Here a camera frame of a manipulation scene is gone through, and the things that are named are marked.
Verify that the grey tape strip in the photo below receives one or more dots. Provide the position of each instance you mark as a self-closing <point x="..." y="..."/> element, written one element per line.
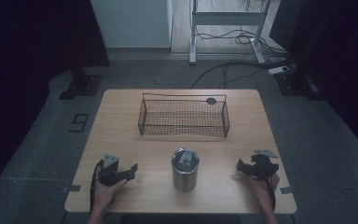
<point x="286" y="190"/>
<point x="73" y="188"/>

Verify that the white desk frame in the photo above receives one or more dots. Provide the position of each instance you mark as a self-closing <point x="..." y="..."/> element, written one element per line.
<point x="227" y="18"/>

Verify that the person's left hand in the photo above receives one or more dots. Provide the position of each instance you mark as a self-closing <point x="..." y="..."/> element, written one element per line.
<point x="104" y="194"/>

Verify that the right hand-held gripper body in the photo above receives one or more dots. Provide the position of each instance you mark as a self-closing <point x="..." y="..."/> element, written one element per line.
<point x="262" y="166"/>

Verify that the white cabinet panel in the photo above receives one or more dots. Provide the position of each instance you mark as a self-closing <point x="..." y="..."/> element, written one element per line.
<point x="130" y="21"/>

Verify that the dark curtain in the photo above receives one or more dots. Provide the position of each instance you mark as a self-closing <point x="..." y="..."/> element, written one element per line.
<point x="28" y="62"/>
<point x="338" y="46"/>

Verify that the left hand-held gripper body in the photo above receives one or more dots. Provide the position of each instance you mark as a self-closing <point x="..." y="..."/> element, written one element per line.
<point x="109" y="174"/>

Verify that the white power strip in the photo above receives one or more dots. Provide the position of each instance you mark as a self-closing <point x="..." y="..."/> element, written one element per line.
<point x="278" y="70"/>

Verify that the black round sticker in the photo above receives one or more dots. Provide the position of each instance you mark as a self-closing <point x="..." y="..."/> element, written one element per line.
<point x="211" y="100"/>

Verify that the stainless steel tumbler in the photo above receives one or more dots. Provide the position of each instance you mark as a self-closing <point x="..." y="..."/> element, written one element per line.
<point x="185" y="175"/>

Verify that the black stand base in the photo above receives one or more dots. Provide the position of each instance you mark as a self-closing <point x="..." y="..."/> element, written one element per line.
<point x="295" y="84"/>
<point x="84" y="85"/>

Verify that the person's right hand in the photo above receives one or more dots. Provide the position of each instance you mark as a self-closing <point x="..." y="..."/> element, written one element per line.
<point x="261" y="188"/>

